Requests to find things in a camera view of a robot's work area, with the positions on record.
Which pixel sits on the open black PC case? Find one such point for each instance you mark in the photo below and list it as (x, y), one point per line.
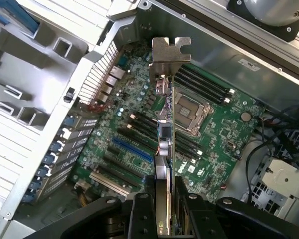
(209, 54)

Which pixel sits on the hard disk in blue carrier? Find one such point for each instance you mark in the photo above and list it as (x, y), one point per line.
(25, 15)

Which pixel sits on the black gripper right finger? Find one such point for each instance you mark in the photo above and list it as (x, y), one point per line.
(198, 219)

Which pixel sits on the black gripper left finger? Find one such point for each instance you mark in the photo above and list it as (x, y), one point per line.
(142, 216)

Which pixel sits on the blue expansion slot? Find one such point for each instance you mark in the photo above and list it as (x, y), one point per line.
(129, 149)

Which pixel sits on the grey parts rack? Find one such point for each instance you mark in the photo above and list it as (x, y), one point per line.
(40, 74)

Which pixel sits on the CPU socket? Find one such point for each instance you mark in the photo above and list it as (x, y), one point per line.
(192, 114)

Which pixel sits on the green motherboard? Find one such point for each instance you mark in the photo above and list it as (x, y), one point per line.
(219, 139)

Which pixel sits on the green graphics card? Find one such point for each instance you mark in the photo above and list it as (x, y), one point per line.
(164, 53)

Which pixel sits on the round coin battery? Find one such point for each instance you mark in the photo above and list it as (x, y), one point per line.
(245, 117)

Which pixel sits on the metal drive cage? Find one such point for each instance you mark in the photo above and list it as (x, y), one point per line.
(284, 179)

